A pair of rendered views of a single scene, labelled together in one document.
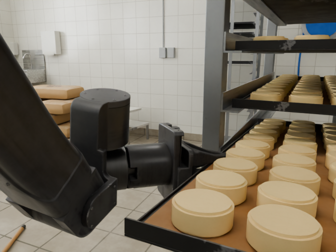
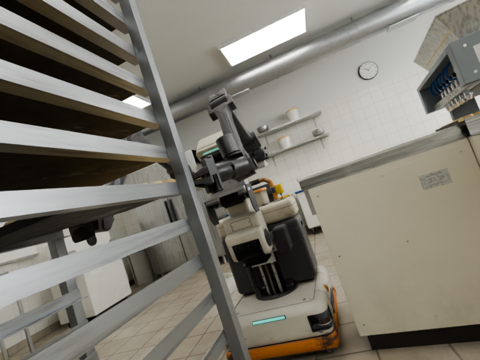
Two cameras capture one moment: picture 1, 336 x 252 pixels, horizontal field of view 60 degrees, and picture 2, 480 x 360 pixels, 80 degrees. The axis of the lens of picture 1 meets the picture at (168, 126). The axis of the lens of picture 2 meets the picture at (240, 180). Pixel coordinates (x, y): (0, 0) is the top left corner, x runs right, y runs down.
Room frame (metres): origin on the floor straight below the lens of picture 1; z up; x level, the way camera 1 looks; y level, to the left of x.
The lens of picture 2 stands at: (1.17, -0.06, 0.88)
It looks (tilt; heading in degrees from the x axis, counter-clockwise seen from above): 5 degrees up; 171
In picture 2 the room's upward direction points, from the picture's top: 19 degrees counter-clockwise
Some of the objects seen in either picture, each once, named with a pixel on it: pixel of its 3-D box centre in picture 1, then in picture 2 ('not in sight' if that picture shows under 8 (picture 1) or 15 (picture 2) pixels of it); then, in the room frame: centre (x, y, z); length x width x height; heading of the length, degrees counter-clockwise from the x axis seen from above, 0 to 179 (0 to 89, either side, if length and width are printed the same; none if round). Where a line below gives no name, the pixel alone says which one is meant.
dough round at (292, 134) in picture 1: (299, 140); not in sight; (0.49, -0.23, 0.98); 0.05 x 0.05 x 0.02
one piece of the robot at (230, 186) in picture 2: not in sight; (230, 199); (-0.42, 0.11, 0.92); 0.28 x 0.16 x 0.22; 64
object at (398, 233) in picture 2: not in sight; (406, 238); (-0.16, 0.86, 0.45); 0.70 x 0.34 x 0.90; 57
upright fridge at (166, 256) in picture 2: not in sight; (183, 214); (-4.41, -0.38, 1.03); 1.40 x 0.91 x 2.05; 67
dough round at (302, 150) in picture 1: (296, 155); not in sight; (0.39, -0.18, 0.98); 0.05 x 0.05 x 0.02
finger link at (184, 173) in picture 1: (199, 167); (198, 183); (0.39, -0.05, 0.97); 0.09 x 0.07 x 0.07; 109
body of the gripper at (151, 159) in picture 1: (151, 164); (219, 172); (0.37, 0.02, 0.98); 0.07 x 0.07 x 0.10; 19
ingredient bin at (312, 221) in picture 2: not in sight; (318, 207); (-3.59, 1.88, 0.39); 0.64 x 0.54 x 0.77; 156
